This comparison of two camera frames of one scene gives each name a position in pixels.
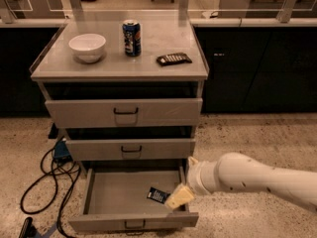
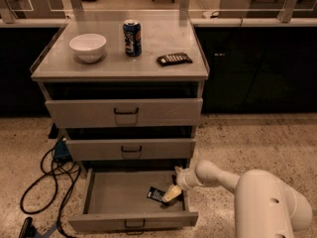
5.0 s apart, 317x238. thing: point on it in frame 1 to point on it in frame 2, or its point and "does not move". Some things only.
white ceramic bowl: [87, 47] does not move
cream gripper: [194, 177] to [182, 179]
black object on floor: [29, 230] does not move
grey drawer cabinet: [128, 93] does not move
